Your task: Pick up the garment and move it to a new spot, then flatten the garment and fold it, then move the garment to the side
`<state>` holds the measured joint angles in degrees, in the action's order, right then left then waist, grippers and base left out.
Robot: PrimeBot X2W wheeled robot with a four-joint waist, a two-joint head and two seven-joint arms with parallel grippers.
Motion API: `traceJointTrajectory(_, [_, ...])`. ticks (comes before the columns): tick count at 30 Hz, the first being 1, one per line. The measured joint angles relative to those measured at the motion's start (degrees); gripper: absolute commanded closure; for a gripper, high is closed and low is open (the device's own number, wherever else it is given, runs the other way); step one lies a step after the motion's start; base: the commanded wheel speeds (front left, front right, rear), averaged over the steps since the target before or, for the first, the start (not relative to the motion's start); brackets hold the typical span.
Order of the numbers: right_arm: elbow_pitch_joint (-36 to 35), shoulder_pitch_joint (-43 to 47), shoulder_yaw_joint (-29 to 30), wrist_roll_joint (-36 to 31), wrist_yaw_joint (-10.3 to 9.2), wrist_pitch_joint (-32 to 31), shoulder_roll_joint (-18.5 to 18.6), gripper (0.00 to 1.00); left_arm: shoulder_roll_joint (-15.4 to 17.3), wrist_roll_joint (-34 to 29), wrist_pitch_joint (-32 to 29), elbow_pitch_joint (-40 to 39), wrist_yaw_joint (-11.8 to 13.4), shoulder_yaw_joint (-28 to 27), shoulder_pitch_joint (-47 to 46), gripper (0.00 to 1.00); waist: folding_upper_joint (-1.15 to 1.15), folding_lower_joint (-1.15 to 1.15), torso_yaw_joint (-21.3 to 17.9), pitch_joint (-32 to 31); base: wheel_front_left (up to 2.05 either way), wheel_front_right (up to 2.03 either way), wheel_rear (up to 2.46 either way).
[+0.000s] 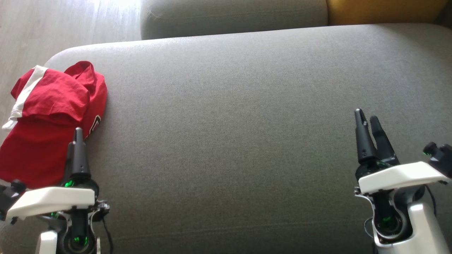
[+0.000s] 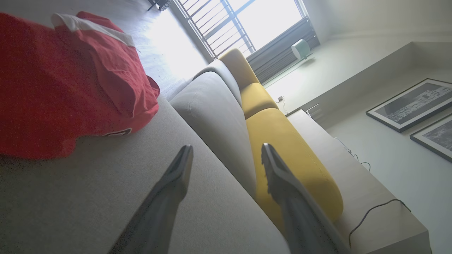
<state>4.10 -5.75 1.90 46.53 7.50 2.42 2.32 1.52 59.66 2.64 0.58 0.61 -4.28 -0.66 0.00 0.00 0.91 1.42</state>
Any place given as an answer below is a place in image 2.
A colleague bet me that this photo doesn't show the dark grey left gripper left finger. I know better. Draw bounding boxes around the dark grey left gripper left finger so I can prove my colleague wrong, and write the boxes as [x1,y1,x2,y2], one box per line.
[109,145,194,254]

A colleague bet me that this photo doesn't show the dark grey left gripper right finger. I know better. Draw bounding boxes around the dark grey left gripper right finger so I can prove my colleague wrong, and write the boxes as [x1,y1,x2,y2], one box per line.
[261,143,350,254]

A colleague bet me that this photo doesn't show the red shorts with white stripes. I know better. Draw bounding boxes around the red shorts with white stripes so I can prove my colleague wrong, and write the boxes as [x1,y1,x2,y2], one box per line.
[51,11,160,138]

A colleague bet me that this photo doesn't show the red jersey with white sleeves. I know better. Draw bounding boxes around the red jersey with white sleeves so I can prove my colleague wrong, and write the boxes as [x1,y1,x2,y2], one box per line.
[0,12,106,159]

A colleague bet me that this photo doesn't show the yellow sofa back cushion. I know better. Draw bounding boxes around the yellow sofa back cushion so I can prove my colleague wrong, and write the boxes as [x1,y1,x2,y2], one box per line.
[240,82,279,119]
[219,48,260,91]
[246,108,344,234]

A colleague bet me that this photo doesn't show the large grey sofa seat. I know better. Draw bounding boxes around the large grey sofa seat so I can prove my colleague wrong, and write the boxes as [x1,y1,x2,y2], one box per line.
[0,95,290,254]

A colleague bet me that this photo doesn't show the beige console table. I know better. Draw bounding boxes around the beige console table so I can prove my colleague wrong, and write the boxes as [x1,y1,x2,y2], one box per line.
[287,109,432,254]

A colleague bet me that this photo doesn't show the grey sofa cushion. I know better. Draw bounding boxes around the grey sofa cushion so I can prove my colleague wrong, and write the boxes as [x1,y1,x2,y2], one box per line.
[194,59,243,106]
[169,72,257,198]

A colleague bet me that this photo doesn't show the black framed picture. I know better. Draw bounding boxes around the black framed picture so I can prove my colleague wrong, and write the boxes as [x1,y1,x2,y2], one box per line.
[366,78,452,133]
[410,115,452,163]

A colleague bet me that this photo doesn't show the white round lamp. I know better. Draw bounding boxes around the white round lamp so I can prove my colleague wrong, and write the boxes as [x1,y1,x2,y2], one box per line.
[291,39,312,61]

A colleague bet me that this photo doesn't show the grey curtain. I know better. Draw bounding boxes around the grey curtain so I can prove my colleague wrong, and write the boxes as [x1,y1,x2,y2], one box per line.
[246,17,320,84]

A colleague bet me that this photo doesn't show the window with metal railing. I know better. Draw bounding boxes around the window with metal railing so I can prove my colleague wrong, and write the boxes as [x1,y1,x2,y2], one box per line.
[172,0,308,59]

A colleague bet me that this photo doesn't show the dark chair base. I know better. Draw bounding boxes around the dark chair base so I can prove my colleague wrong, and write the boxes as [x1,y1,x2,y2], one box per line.
[147,0,172,11]

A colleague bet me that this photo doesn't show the thin black cable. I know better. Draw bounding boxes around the thin black cable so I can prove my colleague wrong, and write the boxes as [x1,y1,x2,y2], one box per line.
[348,199,412,248]

